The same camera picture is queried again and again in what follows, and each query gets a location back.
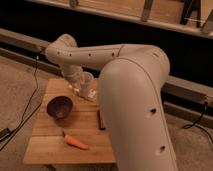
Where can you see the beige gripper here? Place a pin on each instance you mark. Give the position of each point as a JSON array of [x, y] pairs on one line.
[[74, 75]]

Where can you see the translucent ceramic cup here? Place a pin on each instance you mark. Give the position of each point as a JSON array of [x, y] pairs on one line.
[[88, 80]]

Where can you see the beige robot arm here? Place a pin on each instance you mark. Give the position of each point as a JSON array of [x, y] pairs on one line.
[[129, 85]]

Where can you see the dark purple ceramic bowl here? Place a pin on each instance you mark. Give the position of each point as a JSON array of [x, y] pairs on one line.
[[59, 107]]

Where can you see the white plastic bottle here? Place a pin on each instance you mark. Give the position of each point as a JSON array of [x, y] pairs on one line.
[[85, 93]]

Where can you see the dark rectangular candy bar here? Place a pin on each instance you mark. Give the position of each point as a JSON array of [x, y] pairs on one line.
[[101, 124]]

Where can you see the orange carrot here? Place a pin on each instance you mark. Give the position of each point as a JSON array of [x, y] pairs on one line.
[[74, 142]]

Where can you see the black device on floor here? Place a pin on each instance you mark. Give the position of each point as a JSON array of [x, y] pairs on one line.
[[4, 134]]

